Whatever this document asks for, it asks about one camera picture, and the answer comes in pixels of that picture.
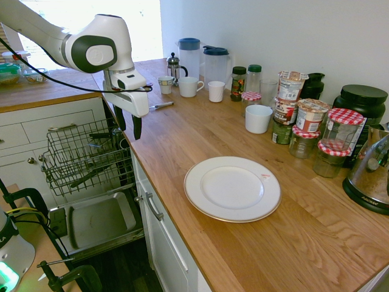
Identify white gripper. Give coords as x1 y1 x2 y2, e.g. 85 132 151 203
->
102 89 150 141

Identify metal spoon white handle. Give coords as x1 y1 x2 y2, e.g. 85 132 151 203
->
148 101 175 111

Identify open dishwasher door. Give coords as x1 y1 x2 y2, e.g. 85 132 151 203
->
47 191 145 261

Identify patterned ceramic cup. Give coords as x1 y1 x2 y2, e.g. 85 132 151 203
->
157 75 176 96

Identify dark long utensil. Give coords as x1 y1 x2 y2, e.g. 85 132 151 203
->
70 169 103 189

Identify glass French press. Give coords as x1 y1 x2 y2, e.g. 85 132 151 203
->
166 52 189 88

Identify tall pitcher blue lid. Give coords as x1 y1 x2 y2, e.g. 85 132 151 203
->
177 37 202 83

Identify white ribbed cup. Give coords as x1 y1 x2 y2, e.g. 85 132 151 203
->
207 80 227 103

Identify bright window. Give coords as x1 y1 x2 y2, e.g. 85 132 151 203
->
0 0 162 71

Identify clear pitcher dark lid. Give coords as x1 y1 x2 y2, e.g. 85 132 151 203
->
202 45 233 89

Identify white drawer cabinet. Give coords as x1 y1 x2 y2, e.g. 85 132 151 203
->
0 96 114 208

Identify dark spice jar black lid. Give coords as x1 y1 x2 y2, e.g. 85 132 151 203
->
229 66 247 102

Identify dark green C-clamp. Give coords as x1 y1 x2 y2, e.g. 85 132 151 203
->
0 178 51 226
36 257 103 292

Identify white plate gold rim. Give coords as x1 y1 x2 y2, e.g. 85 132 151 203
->
183 156 283 224

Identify small jar checked lid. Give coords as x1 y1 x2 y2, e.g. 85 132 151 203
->
241 91 263 119

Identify white ceramic ramekin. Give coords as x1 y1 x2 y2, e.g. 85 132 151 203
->
244 104 274 135

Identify green lid food container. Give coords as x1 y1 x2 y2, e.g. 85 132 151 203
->
0 63 22 85

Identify clear spice jar green lid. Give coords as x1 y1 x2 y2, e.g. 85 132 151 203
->
246 64 263 94

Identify white cabinet under counter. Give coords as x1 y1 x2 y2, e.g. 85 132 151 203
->
130 151 213 292

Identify white container red label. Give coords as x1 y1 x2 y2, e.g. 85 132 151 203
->
1 50 32 66

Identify clear glass tumbler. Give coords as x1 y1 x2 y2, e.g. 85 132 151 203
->
259 78 279 108

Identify wooden robot mounting board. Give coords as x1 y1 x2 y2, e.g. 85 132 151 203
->
0 183 80 292

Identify green oatmeal cup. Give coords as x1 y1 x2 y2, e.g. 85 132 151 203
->
270 117 294 145

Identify brown oatmeal cup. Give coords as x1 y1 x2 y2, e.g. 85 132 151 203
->
273 97 299 127

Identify oatmeal cup white label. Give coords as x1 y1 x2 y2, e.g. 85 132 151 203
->
277 70 310 103

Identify glass jar checked lid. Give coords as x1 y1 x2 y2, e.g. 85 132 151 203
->
288 124 322 160

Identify red oatmeal cup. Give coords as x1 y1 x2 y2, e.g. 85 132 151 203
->
295 97 331 134

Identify black shaker bottle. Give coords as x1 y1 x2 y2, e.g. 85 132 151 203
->
300 72 326 101

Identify faceted jar checked lid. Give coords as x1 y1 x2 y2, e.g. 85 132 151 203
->
312 141 352 179

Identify large jar checked lid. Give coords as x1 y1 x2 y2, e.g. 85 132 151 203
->
320 107 365 152

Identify large black powder tub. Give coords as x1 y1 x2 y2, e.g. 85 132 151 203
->
332 84 389 170

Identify stainless electric kettle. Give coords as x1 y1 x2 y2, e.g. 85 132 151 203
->
342 121 389 217

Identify wire dishwasher rack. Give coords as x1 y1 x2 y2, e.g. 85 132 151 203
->
40 117 136 199

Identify metal drawer handle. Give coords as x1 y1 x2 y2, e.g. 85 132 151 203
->
47 122 78 133

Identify white mug with handle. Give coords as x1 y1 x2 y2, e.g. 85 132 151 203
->
177 76 205 99

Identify metal cabinet bar handle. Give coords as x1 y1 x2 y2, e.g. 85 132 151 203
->
143 192 165 222

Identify yellow cable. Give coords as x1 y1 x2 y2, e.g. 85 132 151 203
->
5 207 47 220

